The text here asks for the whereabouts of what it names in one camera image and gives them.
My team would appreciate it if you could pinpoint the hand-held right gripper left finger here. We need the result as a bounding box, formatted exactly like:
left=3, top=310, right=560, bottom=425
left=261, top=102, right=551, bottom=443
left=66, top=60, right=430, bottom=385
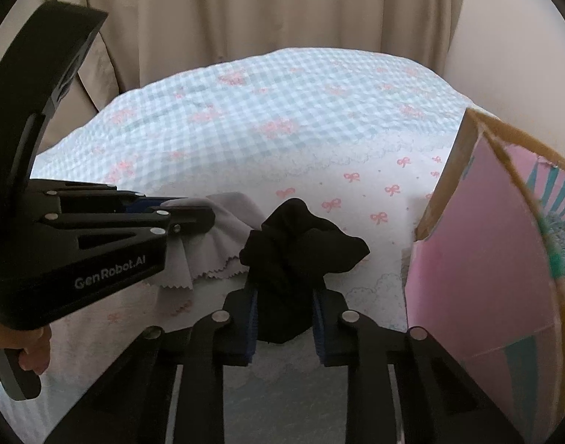
left=44, top=287, right=258, bottom=444

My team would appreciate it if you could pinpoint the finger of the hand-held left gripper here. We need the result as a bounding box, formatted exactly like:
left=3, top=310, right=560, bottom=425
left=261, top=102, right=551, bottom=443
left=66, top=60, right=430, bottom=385
left=42, top=207, right=216, bottom=260
left=30, top=178, right=186, bottom=214

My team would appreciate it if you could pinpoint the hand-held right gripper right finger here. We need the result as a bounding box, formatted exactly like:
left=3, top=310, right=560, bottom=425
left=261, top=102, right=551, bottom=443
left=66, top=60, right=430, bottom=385
left=311, top=287, right=526, bottom=444

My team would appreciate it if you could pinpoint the light grey cloth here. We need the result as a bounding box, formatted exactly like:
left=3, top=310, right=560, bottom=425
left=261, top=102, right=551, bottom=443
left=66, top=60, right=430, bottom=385
left=141, top=192, right=265, bottom=292

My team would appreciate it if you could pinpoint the black sock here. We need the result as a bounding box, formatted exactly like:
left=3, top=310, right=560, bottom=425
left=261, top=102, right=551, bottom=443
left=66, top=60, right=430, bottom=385
left=239, top=198, right=371, bottom=345

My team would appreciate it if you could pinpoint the pink printed cardboard box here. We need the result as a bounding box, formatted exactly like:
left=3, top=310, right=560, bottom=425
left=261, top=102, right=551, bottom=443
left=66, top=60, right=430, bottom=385
left=403, top=107, right=565, bottom=444

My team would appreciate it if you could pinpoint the person's left hand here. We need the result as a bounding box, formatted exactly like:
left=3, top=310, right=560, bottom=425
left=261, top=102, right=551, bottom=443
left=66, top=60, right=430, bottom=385
left=0, top=321, right=53, bottom=386

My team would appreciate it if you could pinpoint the checked blanket with pink bows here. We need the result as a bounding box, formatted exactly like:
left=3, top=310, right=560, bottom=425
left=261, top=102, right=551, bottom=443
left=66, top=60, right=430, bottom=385
left=0, top=47, right=496, bottom=444

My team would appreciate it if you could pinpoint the beige curtain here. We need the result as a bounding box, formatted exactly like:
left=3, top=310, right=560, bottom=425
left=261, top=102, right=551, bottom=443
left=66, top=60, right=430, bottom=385
left=33, top=0, right=466, bottom=116

